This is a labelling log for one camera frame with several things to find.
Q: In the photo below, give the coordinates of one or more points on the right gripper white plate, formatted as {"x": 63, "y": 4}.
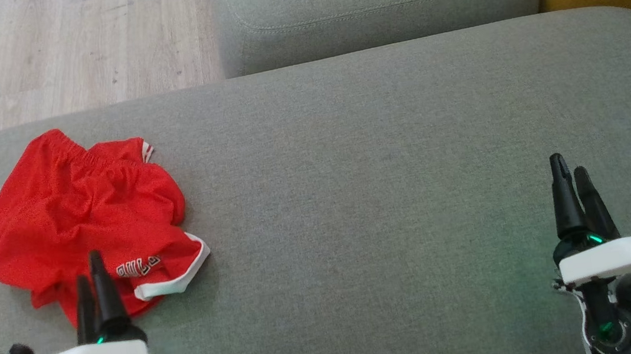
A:
{"x": 622, "y": 258}

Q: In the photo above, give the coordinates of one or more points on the red shorts with white trim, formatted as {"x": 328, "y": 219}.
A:
{"x": 59, "y": 218}

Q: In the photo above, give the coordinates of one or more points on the grey fabric sofa seat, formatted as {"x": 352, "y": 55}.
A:
{"x": 388, "y": 192}

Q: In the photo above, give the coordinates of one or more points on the grey fabric sofa cushion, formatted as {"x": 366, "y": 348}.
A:
{"x": 373, "y": 4}

